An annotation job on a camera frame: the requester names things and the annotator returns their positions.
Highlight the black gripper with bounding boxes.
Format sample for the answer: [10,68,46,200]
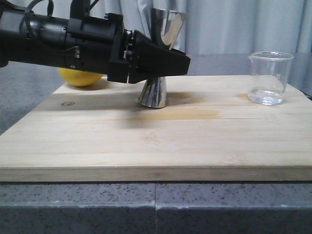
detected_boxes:
[65,13,191,84]

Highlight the steel double jigger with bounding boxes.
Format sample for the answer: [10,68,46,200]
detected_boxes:
[138,8,186,109]

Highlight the glass beaker with liquid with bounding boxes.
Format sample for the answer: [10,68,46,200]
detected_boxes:
[248,51,294,105]

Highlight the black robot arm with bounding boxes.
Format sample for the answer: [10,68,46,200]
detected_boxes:
[0,0,190,84]

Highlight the grey curtain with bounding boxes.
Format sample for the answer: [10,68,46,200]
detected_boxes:
[0,0,312,56]

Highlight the yellow lemon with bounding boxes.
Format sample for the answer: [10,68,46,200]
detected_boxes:
[58,68,103,87]

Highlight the wooden cutting board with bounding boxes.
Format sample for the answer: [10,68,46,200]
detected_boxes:
[0,76,312,182]

